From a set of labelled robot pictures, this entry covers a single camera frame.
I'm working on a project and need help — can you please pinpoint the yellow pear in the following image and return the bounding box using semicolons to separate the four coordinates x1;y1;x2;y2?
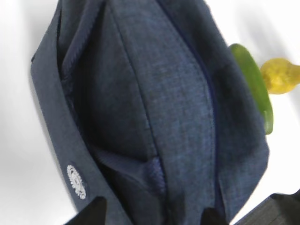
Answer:
260;58;300;95

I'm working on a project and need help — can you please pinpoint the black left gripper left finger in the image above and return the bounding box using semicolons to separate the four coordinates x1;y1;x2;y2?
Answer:
66;196;107;225

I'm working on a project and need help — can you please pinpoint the green cucumber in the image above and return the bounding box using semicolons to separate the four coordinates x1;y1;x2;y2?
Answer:
229;44;274;135

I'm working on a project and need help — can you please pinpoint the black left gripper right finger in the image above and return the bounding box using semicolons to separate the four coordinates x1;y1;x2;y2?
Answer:
203;208;228;225

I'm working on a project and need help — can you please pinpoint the dark blue insulated lunch bag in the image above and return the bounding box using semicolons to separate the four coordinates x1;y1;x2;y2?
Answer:
31;0;269;225

